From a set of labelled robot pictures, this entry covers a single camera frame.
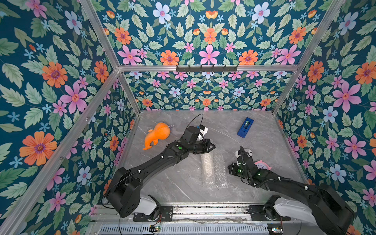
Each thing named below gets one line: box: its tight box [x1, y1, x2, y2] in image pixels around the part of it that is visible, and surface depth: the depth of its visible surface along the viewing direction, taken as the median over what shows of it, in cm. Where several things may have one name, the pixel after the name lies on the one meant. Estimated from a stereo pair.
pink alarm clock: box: [254, 159, 272, 171], surface depth 90 cm
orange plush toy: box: [142, 122, 171, 151], surface depth 100 cm
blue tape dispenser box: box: [236, 117, 255, 139], surface depth 106 cm
